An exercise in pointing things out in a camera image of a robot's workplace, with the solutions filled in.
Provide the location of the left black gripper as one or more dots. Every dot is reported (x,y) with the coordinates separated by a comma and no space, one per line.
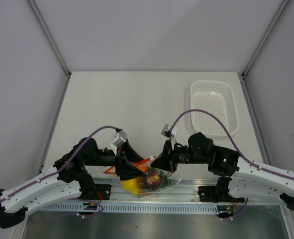
(127,171)

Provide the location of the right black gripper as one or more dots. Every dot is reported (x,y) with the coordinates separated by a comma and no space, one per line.
(164,161)

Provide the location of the orange fruit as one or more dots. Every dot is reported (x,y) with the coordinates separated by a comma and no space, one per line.
(143,168)

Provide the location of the clear zip top bag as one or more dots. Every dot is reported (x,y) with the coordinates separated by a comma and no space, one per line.
(115,175)

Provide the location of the toy pineapple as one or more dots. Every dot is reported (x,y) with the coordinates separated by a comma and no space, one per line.
(166,180)

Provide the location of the dark red apple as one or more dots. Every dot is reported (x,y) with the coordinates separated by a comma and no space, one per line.
(150,181)

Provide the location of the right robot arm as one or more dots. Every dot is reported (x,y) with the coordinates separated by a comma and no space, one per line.
(228,164)

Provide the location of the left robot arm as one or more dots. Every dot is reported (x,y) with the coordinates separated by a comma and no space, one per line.
(66,179)

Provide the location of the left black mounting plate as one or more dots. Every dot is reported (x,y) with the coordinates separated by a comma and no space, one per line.
(102,193)

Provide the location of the black mounting plate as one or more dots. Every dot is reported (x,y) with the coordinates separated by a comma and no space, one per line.
(102,193)
(208,194)

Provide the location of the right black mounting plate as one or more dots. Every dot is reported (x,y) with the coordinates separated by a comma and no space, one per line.
(208,194)

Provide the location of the white perforated basket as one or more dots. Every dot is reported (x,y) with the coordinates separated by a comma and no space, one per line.
(217,98)

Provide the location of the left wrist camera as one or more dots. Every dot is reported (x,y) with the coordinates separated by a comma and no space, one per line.
(118,139)

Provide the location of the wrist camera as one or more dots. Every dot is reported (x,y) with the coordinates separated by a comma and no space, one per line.
(118,139)
(170,133)

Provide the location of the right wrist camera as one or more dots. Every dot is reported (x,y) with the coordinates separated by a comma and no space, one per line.
(170,133)

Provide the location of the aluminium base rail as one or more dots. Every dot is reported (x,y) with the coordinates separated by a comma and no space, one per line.
(186,192)

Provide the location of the white slotted cable duct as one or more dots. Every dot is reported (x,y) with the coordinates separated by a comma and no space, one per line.
(82,207)

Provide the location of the left aluminium frame post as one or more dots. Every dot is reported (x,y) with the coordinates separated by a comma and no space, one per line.
(48,35)

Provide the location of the aluminium frame post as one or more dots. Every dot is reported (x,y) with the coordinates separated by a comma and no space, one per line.
(270,29)
(48,35)

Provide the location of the right aluminium frame post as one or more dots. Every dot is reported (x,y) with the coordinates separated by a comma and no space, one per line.
(270,29)

